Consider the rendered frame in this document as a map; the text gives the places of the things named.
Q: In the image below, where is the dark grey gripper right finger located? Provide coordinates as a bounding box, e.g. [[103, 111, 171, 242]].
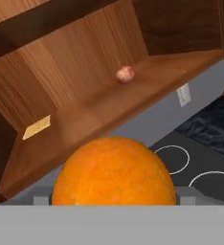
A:
[[174, 186, 224, 207]]

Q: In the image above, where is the black hob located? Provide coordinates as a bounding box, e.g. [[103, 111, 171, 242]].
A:
[[148, 129, 224, 206]]

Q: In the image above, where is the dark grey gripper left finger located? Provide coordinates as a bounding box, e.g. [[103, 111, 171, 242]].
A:
[[6, 186, 56, 207]]

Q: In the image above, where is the orange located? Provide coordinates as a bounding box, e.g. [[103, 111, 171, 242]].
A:
[[51, 136, 177, 207]]

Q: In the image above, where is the white wall socket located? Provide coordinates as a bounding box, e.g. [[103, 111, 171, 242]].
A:
[[175, 82, 192, 108]]

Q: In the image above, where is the wooden cabinet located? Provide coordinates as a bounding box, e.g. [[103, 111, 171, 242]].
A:
[[0, 0, 224, 205]]

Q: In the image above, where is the yellow flat block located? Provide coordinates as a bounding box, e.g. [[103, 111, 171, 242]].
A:
[[22, 114, 53, 142]]

